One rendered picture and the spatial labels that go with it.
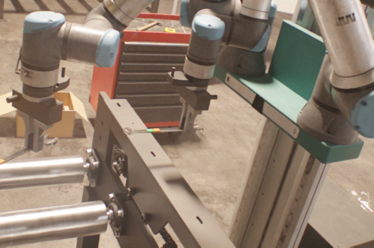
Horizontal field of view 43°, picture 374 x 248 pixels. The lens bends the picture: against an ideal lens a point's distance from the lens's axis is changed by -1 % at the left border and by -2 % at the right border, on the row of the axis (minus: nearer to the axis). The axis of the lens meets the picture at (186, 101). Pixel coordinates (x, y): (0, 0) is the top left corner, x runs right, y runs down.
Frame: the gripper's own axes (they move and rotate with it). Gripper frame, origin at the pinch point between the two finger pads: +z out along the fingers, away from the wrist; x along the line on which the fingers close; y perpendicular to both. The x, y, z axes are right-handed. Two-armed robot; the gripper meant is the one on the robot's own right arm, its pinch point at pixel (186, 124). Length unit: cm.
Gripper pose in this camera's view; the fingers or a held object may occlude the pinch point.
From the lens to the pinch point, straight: 149.0
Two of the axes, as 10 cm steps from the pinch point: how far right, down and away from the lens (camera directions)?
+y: 8.8, -0.3, 4.8
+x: -4.3, -4.6, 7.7
